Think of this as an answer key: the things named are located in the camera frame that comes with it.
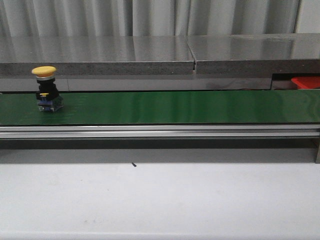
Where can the grey stone counter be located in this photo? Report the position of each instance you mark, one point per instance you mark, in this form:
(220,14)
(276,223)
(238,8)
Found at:
(160,63)

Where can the yellow push button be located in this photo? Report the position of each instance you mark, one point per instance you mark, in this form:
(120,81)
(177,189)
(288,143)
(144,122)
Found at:
(48,96)

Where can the green conveyor belt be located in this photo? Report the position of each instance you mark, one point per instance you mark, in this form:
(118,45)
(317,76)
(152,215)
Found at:
(166,107)

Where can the aluminium conveyor frame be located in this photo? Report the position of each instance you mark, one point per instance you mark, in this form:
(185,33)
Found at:
(164,136)

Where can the red plastic bin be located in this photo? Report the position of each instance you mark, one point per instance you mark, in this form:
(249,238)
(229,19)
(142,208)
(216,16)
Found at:
(306,82)

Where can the white pleated curtain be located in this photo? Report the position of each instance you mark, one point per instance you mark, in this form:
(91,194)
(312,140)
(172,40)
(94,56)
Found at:
(75,18)

